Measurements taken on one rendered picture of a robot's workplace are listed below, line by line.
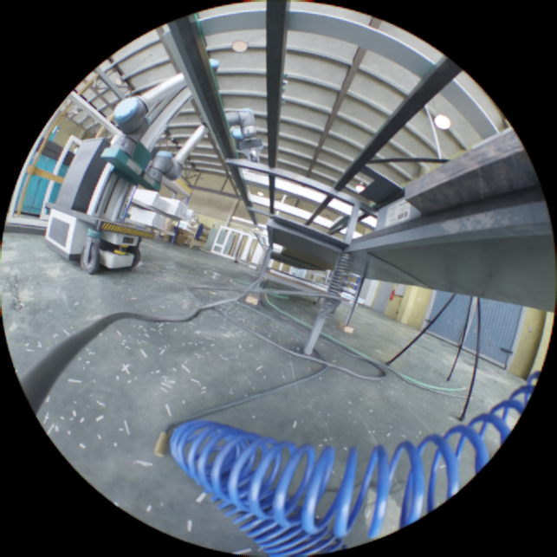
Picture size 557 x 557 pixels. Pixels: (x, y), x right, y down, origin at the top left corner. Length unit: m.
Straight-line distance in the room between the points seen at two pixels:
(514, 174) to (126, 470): 0.70
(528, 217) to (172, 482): 0.63
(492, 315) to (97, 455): 6.50
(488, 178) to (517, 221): 0.08
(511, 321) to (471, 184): 5.85
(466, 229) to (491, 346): 5.86
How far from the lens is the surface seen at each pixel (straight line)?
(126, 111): 1.13
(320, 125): 10.45
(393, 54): 0.52
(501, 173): 0.34
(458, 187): 0.36
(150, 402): 0.45
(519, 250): 0.48
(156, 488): 0.37
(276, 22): 0.50
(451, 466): 0.15
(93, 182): 1.52
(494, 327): 6.22
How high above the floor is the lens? 0.36
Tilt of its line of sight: 3 degrees down
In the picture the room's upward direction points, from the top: 19 degrees clockwise
